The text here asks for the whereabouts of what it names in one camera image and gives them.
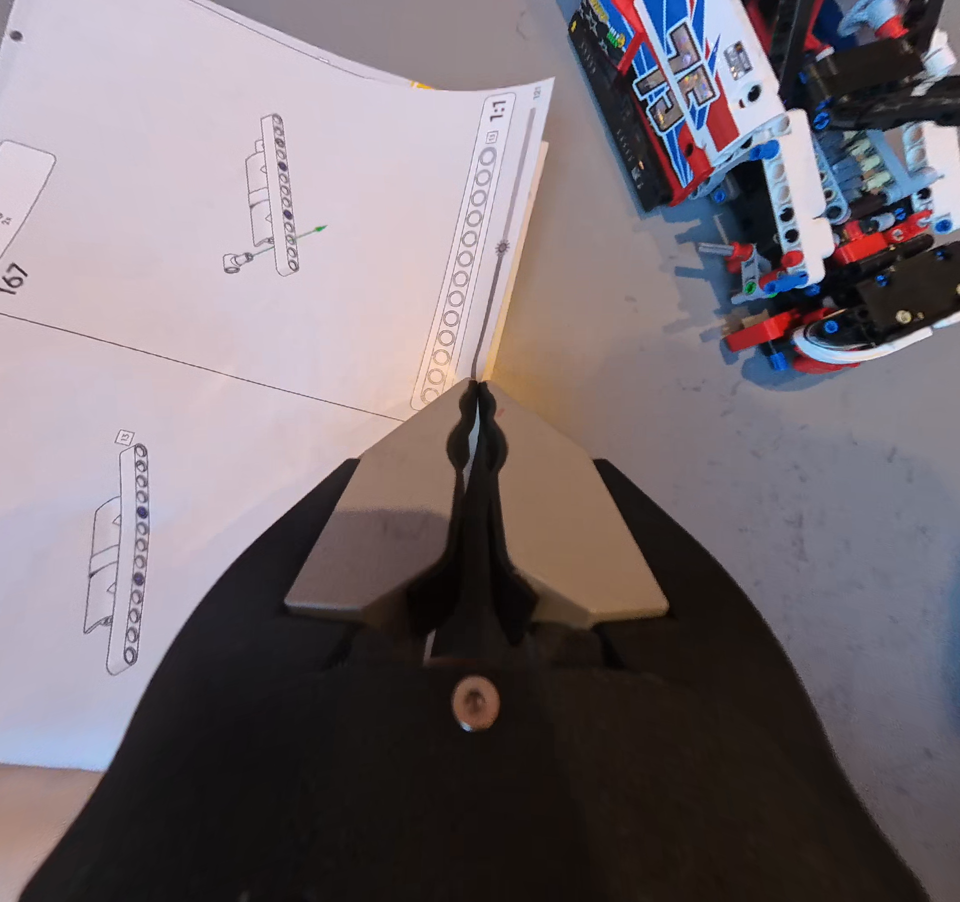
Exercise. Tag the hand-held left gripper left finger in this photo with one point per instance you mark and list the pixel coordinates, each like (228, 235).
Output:
(375, 535)

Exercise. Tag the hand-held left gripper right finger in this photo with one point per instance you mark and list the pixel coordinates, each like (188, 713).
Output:
(577, 535)

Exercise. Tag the white instruction booklet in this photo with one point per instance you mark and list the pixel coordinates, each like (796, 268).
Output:
(225, 317)

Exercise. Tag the black white brick bumper assembly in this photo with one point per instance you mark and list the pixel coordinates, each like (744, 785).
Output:
(900, 295)

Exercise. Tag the red white blue brick race car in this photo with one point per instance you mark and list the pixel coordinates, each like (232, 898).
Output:
(712, 55)

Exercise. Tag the grey desk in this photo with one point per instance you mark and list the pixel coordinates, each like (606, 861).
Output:
(712, 505)

